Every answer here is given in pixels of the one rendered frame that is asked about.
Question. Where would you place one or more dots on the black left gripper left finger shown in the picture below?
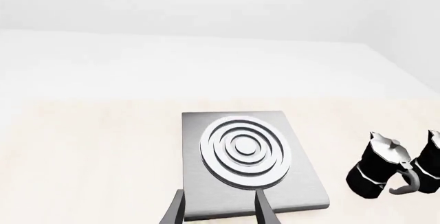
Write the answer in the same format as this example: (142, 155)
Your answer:
(174, 211)

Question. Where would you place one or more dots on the flat stove plate with rings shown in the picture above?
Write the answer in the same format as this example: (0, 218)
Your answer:
(247, 157)

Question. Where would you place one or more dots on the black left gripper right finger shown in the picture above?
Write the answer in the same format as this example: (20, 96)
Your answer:
(265, 208)

